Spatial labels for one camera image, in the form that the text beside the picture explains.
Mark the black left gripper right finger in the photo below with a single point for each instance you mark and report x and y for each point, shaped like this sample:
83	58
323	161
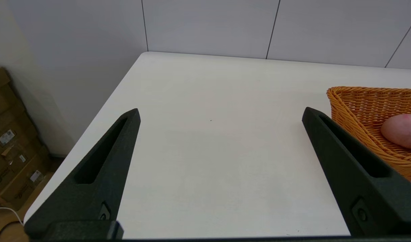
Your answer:
367	195

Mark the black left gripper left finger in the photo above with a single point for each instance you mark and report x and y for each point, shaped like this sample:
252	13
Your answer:
98	178

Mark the pink peach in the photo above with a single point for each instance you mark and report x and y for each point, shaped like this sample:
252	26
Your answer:
404	131

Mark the orange woven wicker basket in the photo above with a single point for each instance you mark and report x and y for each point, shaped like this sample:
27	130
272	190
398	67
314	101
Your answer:
360	107

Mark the brown cardboard box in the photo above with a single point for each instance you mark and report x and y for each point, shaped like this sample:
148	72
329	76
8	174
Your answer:
17	188
0	97
17	131
10	164

